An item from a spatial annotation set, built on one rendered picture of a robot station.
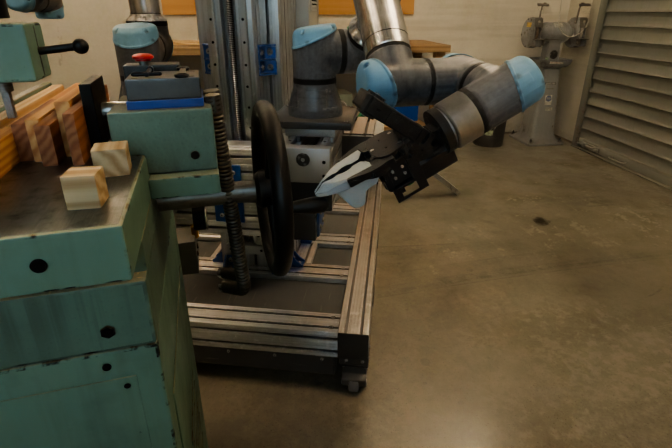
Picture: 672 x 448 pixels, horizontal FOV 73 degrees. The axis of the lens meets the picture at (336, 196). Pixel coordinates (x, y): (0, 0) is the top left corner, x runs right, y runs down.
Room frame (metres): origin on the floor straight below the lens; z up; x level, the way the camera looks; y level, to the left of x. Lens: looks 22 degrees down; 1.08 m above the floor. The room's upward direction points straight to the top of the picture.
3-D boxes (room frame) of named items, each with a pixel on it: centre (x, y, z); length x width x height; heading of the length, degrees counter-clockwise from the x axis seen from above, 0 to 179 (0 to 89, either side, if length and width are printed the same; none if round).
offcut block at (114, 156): (0.53, 0.27, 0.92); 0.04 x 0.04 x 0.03; 20
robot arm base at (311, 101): (1.26, 0.06, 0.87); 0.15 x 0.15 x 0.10
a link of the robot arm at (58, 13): (1.40, 0.83, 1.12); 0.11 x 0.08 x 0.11; 7
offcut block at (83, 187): (0.43, 0.25, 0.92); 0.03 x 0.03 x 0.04; 11
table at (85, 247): (0.65, 0.34, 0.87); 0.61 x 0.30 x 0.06; 16
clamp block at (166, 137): (0.67, 0.26, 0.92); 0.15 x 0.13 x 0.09; 16
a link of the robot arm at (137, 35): (1.33, 0.55, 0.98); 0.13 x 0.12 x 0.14; 7
